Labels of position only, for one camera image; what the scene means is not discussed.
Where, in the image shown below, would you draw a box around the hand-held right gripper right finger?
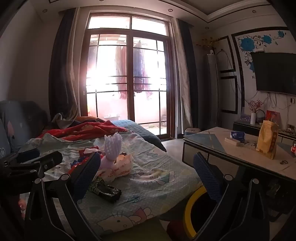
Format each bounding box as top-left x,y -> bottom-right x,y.
192,152 -> 270,241

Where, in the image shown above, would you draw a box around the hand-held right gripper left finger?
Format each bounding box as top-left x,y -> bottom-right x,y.
24,152 -> 102,241

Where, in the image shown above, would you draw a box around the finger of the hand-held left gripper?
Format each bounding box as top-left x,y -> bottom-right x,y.
5,148 -> 41,164
30,151 -> 63,178

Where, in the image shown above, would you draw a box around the black wrapper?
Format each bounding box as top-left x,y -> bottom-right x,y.
89,177 -> 122,204

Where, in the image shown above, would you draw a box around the white plastic bag orange print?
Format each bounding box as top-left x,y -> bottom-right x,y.
97,153 -> 133,183

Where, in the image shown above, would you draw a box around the yellow rimmed trash bin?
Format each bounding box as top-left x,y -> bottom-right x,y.
184,185 -> 222,241

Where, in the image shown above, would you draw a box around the patterned sofa cushion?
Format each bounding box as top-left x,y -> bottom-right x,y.
0,100 -> 49,158

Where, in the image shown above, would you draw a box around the marble top coffee table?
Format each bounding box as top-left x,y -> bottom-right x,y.
181,126 -> 296,223

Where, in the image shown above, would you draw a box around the grey cloth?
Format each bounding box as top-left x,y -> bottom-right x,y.
51,113 -> 77,129

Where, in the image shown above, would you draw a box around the white flat box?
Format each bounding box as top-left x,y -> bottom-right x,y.
225,137 -> 241,147

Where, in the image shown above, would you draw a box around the red patterned blanket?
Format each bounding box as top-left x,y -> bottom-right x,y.
38,120 -> 129,142

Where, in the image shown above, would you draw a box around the blue plastic stool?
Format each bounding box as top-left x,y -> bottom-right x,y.
184,127 -> 200,137

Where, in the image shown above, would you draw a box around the blue tissue pack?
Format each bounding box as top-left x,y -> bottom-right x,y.
230,131 -> 245,142

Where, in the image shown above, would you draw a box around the cartoon print blanket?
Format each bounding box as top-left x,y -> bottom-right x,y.
20,132 -> 204,237

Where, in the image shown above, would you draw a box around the black television cabinet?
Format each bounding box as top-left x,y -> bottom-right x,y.
232,120 -> 296,149

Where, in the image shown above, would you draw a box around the yellow paper bag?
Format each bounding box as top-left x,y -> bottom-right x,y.
255,120 -> 279,160

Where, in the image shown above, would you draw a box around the blue quilted sofa cover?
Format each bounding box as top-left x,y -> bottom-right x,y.
111,119 -> 167,152

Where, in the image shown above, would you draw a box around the white vase with red flowers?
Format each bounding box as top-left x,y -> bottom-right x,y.
246,99 -> 264,125

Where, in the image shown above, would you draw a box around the standing air conditioner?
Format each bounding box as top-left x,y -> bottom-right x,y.
206,50 -> 219,130

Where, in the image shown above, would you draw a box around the glass balcony door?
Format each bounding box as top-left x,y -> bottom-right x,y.
84,13 -> 175,139

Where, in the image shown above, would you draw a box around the red gift box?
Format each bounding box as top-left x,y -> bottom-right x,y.
265,110 -> 281,123

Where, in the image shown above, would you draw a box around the grey brown curtain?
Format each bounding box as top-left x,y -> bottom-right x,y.
48,8 -> 89,121
171,19 -> 199,131

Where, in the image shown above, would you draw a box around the hanging red garment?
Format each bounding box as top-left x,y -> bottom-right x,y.
114,45 -> 128,100

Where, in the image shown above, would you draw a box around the hanging dark garment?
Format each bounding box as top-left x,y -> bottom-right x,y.
133,40 -> 154,99

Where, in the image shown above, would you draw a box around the yellow artificial flowers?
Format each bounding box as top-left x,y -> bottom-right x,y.
196,37 -> 220,50

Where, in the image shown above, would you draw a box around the wall mounted television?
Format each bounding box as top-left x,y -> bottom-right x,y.
250,51 -> 296,96

